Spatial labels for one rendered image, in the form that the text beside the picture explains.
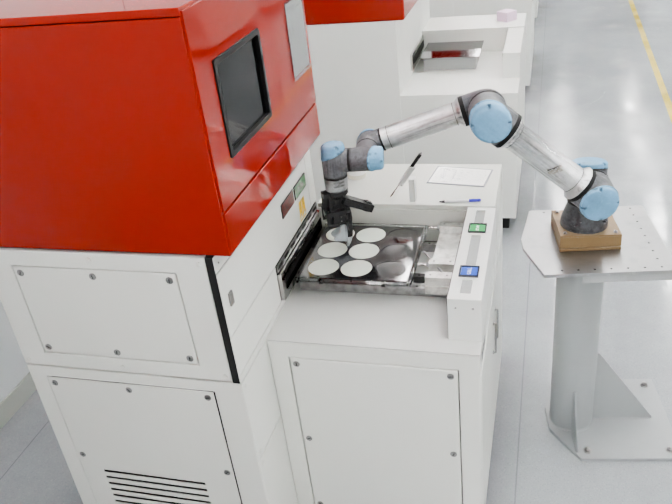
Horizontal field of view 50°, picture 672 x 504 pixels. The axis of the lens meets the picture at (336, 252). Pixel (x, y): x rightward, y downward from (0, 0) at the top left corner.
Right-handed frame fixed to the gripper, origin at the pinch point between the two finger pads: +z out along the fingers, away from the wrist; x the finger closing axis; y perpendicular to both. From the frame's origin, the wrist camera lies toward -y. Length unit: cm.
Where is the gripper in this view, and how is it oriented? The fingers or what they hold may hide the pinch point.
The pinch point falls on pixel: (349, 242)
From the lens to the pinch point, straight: 242.1
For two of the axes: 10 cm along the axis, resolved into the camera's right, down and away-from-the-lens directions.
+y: -9.5, 2.3, -2.0
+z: 1.1, 8.6, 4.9
